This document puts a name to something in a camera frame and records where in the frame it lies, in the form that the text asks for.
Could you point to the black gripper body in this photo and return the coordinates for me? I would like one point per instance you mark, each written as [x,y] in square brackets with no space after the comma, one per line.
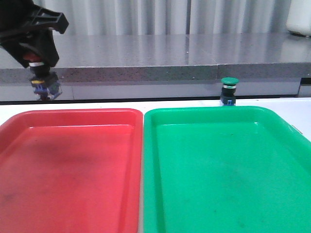
[15,16]

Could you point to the red mushroom push button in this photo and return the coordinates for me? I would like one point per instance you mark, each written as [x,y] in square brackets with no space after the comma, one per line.
[45,83]

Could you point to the green plastic tray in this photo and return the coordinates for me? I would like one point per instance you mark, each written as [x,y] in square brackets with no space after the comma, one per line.
[225,170]

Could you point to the red plastic tray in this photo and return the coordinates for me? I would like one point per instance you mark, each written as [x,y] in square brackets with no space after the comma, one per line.
[71,171]

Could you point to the white container on bench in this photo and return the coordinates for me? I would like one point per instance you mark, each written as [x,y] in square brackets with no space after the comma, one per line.
[299,17]

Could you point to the green mushroom push button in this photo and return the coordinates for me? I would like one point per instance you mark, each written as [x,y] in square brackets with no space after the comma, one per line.
[227,97]

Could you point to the grey stone bench slab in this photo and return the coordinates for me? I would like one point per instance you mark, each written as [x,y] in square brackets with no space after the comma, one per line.
[194,57]

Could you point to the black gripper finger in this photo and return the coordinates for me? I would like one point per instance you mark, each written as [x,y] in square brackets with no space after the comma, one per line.
[39,42]
[42,18]

